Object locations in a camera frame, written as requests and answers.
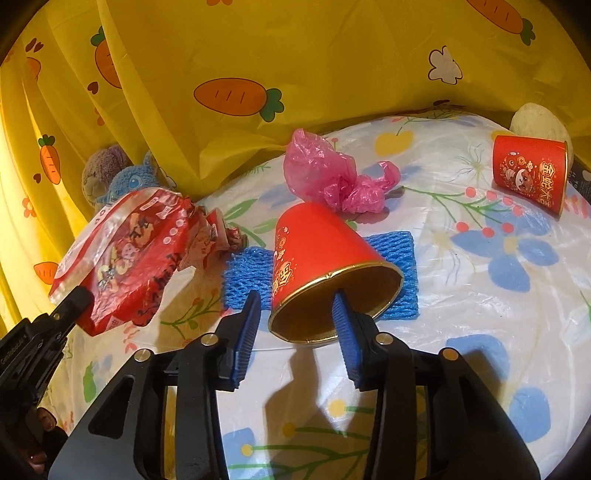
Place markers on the pink plastic bag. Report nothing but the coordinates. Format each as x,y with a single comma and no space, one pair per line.
314,157

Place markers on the red snack bag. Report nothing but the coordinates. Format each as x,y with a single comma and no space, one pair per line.
134,244

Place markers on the person's left hand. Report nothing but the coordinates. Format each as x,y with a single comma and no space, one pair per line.
46,419

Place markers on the brown plush bear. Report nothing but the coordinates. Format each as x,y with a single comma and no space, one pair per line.
104,166

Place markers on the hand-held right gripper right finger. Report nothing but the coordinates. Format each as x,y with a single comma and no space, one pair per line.
346,332

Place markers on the blue foam net sleeve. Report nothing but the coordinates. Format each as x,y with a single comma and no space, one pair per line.
401,251

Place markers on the yellow carrot print curtain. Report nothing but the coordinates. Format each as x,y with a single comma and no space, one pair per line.
277,46

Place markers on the black printed box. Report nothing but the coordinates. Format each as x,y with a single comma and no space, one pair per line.
582,181

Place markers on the red paper cup gold inside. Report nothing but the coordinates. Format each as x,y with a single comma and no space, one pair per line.
318,249
526,170

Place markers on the blue plush toy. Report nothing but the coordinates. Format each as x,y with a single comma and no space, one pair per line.
131,177

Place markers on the floral plastic tablecloth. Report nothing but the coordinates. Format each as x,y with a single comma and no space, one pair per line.
485,323

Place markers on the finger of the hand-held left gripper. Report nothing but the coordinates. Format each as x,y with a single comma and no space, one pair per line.
74,304

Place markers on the beige plush ball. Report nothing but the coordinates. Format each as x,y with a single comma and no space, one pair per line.
535,120

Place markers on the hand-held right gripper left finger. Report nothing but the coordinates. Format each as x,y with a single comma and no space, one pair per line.
244,332

